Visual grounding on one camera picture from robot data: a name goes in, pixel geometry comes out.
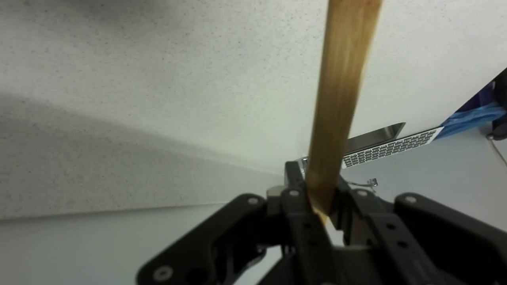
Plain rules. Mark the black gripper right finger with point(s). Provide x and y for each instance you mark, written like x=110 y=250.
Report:
x=433 y=242

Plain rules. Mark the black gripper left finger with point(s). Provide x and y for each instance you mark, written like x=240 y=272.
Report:
x=238 y=237

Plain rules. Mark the wooden spatula with yellow head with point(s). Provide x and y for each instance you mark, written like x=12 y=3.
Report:
x=343 y=79

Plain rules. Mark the metal sink faucet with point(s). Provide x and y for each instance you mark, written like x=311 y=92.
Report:
x=365 y=182

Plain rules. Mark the stainless steel sink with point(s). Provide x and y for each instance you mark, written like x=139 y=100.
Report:
x=381 y=136

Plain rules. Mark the blue cover sheet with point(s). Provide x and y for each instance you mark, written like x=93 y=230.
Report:
x=473 y=117

